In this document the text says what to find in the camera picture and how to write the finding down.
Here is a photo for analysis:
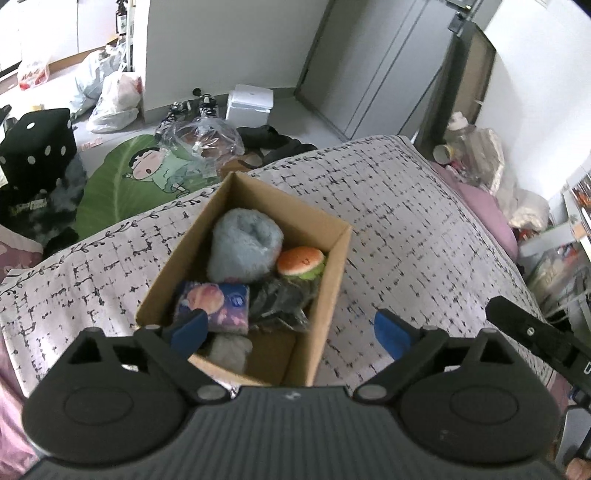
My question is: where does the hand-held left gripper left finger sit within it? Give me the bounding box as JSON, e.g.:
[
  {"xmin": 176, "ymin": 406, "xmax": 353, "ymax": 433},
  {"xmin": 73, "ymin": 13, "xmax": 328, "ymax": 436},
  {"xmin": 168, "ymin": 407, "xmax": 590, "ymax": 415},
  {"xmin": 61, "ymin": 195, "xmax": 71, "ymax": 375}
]
[{"xmin": 67, "ymin": 308, "xmax": 232, "ymax": 407}]

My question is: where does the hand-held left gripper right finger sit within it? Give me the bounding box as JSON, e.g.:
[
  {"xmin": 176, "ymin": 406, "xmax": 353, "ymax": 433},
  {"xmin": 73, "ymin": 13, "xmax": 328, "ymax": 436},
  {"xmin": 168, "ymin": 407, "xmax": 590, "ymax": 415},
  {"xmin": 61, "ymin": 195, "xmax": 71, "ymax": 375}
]
[{"xmin": 352, "ymin": 308, "xmax": 518, "ymax": 404}]

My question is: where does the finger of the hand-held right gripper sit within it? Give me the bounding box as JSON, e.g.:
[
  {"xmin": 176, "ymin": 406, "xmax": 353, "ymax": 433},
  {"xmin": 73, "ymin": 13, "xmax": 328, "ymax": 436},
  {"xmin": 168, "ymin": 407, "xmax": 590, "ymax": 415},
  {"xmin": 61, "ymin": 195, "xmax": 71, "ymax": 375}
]
[{"xmin": 486, "ymin": 295, "xmax": 573, "ymax": 370}]

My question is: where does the blue tissue packet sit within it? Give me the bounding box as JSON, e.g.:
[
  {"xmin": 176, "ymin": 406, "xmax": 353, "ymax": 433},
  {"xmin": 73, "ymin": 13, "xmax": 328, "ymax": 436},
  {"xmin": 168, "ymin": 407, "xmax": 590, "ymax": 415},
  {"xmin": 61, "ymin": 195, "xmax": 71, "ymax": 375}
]
[{"xmin": 174, "ymin": 281, "xmax": 251, "ymax": 334}]

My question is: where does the white cloth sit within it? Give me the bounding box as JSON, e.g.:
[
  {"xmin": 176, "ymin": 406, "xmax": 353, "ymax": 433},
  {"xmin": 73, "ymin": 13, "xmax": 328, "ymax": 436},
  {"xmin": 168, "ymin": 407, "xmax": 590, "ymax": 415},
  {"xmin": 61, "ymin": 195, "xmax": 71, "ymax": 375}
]
[{"xmin": 203, "ymin": 333, "xmax": 254, "ymax": 374}]

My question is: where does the cardboard box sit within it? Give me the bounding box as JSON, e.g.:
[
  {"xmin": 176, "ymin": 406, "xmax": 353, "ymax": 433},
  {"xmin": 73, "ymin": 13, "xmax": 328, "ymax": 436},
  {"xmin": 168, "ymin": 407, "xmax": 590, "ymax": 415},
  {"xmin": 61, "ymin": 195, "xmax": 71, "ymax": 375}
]
[{"xmin": 134, "ymin": 172, "xmax": 354, "ymax": 387}]

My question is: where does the black cloth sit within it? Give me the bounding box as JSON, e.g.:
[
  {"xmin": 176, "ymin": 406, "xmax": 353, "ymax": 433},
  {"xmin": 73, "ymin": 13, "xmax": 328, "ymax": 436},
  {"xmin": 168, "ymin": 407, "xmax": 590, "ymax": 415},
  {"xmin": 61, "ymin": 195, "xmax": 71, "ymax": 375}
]
[{"xmin": 248, "ymin": 277, "xmax": 320, "ymax": 334}]

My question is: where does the light blue fluffy cloth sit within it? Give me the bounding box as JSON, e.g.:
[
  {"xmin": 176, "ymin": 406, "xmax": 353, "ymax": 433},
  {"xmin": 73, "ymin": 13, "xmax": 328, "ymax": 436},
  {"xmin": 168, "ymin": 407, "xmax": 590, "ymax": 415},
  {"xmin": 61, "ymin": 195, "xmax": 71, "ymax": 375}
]
[{"xmin": 207, "ymin": 208, "xmax": 284, "ymax": 283}]

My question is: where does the burger plush toy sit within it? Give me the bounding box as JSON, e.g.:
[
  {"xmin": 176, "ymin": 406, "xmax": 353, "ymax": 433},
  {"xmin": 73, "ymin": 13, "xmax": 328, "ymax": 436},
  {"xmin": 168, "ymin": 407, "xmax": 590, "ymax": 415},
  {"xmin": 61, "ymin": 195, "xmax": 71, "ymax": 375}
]
[{"xmin": 276, "ymin": 246, "xmax": 328, "ymax": 281}]

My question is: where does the white black-patterned bedspread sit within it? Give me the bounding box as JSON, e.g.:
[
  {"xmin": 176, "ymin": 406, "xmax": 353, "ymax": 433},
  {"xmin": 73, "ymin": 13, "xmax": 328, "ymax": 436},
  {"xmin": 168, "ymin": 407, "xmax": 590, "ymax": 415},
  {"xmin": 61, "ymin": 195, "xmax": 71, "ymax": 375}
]
[{"xmin": 0, "ymin": 135, "xmax": 557, "ymax": 416}]

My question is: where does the cluttered side shelf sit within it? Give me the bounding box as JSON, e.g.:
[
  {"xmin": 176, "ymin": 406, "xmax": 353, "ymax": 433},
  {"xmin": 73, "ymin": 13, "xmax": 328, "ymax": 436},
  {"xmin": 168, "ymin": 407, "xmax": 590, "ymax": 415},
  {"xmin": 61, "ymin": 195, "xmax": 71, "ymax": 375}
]
[{"xmin": 519, "ymin": 168, "xmax": 591, "ymax": 324}]

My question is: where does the pink pillow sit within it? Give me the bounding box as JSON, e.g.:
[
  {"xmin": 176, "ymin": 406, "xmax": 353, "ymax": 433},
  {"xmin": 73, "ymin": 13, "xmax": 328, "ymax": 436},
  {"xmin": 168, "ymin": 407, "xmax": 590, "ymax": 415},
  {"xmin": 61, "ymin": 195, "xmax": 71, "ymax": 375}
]
[{"xmin": 431, "ymin": 164, "xmax": 519, "ymax": 259}]

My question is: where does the green leaf cartoon mat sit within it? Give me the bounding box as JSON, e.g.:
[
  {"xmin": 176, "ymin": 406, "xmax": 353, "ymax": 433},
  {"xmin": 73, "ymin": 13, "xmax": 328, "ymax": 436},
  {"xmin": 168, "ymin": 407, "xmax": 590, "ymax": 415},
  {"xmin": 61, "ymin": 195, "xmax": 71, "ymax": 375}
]
[{"xmin": 75, "ymin": 134, "xmax": 222, "ymax": 241}]

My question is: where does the crinkled plastic bag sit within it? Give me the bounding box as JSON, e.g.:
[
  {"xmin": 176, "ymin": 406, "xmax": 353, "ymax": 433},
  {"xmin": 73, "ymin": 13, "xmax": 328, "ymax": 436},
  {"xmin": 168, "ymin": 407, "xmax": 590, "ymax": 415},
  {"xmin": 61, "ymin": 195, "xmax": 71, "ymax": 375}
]
[{"xmin": 455, "ymin": 127, "xmax": 506, "ymax": 195}]

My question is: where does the grey tie-dye cloth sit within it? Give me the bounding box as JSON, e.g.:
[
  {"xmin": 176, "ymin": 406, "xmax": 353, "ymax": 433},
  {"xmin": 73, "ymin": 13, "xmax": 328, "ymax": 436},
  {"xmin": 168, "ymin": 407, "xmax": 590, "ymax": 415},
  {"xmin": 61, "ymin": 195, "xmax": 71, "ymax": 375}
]
[{"xmin": 0, "ymin": 157, "xmax": 89, "ymax": 252}]

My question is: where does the large clear plastic bag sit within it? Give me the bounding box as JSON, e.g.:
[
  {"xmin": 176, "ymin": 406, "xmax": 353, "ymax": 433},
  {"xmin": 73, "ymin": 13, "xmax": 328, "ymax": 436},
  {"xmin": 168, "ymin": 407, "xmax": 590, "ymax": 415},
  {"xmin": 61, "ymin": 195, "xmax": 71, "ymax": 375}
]
[{"xmin": 154, "ymin": 116, "xmax": 245, "ymax": 172}]

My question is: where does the pink cloth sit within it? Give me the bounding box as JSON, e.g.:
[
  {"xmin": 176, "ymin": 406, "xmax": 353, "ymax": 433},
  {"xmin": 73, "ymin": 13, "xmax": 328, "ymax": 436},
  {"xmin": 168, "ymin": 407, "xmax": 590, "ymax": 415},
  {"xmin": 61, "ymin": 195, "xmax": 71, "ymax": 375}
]
[{"xmin": 0, "ymin": 344, "xmax": 40, "ymax": 478}]

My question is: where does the black bag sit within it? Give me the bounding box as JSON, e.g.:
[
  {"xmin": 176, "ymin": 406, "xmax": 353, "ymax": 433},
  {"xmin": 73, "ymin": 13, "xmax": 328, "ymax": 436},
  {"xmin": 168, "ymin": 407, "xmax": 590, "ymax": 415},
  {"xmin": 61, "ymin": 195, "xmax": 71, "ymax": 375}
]
[{"xmin": 236, "ymin": 124, "xmax": 319, "ymax": 162}]

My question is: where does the white lidded bottle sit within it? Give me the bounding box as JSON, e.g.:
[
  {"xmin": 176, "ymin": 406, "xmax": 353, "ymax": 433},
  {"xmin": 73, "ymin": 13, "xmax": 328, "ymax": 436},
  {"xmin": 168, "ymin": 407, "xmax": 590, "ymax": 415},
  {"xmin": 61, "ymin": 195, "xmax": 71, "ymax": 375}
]
[{"xmin": 445, "ymin": 112, "xmax": 469, "ymax": 139}]

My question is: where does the white square box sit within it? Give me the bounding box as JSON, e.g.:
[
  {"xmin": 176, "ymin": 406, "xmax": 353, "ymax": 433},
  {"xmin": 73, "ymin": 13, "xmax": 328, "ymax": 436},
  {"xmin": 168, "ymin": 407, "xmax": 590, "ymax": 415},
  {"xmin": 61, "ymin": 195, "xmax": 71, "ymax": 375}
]
[{"xmin": 225, "ymin": 84, "xmax": 274, "ymax": 129}]

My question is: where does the black dice cushion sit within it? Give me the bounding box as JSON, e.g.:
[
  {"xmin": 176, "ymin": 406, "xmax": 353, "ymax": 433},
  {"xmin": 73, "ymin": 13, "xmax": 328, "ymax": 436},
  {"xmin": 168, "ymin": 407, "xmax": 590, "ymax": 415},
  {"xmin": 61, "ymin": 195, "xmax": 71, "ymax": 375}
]
[{"xmin": 0, "ymin": 108, "xmax": 78, "ymax": 191}]

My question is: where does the grey cabinet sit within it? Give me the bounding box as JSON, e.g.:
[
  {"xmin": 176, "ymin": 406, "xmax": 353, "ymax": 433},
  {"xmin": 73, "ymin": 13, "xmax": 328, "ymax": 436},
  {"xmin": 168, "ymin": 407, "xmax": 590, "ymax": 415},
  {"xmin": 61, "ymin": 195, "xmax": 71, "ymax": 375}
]
[{"xmin": 294, "ymin": 0, "xmax": 462, "ymax": 141}]

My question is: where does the red and white plastic bag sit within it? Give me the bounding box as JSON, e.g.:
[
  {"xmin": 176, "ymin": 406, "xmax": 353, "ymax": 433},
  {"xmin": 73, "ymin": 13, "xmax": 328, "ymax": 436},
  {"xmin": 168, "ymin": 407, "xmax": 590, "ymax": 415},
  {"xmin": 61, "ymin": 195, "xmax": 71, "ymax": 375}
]
[{"xmin": 17, "ymin": 58, "xmax": 52, "ymax": 90}]

